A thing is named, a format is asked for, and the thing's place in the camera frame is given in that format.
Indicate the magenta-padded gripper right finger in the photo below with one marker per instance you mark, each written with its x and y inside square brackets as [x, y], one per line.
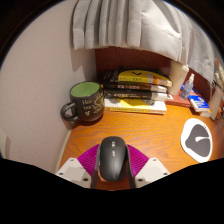
[137, 163]

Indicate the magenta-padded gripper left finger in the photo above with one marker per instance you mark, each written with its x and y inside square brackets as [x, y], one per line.
[85, 163]

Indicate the black computer mouse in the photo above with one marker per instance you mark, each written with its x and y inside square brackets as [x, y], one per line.
[113, 158]

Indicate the white and grey mouse pad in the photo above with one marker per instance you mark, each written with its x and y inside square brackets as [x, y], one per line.
[198, 140]

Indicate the yellow and white book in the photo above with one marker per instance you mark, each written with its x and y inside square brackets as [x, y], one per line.
[133, 106]

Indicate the dark mug with green inside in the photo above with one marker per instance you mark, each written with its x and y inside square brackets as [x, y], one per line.
[87, 103]

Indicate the black book with white pages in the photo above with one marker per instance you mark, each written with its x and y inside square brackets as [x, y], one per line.
[133, 94]

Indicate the red-brown book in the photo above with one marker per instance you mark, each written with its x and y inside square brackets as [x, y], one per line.
[176, 100]

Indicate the thin black book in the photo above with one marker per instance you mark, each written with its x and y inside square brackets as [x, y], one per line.
[136, 87]

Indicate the yellow and black book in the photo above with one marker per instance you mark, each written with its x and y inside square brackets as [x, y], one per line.
[140, 77]

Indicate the clear spray bottle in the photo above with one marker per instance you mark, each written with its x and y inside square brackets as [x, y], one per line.
[186, 88]

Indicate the white pitcher vase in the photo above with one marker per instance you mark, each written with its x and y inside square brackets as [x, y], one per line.
[216, 101]

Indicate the white curtain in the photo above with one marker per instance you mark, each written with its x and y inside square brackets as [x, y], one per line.
[146, 23]

